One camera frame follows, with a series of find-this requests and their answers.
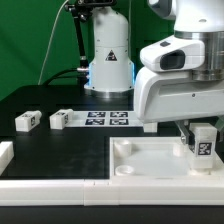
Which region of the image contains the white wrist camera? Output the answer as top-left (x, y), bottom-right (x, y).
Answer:
top-left (140, 36), bottom-right (205, 72)

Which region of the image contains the black camera stand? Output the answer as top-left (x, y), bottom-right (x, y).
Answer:
top-left (65, 0), bottom-right (116, 84)

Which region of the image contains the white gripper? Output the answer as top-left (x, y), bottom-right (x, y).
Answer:
top-left (134, 67), bottom-right (224, 147)

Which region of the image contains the white U-shaped obstacle fence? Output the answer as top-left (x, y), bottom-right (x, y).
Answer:
top-left (0, 139), bottom-right (224, 207)

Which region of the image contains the white square tabletop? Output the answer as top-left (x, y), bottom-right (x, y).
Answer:
top-left (110, 137), bottom-right (224, 179)

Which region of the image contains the black cable bundle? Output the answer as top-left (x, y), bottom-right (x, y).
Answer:
top-left (43, 67), bottom-right (89, 87)

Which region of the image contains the white marker tag sheet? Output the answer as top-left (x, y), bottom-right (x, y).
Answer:
top-left (68, 111), bottom-right (142, 127)

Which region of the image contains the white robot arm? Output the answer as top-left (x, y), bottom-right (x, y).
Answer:
top-left (89, 0), bottom-right (224, 122)

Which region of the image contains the white cable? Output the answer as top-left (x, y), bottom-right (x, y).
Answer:
top-left (37, 0), bottom-right (69, 86)

